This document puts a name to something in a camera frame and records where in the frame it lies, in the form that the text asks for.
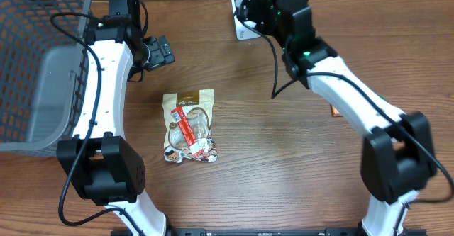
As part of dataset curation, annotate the brown cookie bag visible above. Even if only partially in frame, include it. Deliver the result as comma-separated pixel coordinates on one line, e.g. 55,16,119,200
162,89,218,163

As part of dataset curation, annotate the red snack stick packet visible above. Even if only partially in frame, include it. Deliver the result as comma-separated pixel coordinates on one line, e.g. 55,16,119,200
172,107,204,159

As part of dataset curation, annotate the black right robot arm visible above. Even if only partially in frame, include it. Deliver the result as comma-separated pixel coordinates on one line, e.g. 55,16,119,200
232,0,437,235

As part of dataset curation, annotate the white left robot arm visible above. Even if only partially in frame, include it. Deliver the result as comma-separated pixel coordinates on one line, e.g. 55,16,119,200
56,0,175,235

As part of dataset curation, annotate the grey plastic mesh basket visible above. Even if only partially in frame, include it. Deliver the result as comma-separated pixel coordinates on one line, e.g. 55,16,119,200
1,0,92,157

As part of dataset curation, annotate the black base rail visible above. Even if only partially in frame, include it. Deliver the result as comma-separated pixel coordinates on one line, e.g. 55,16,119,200
111,227,428,236

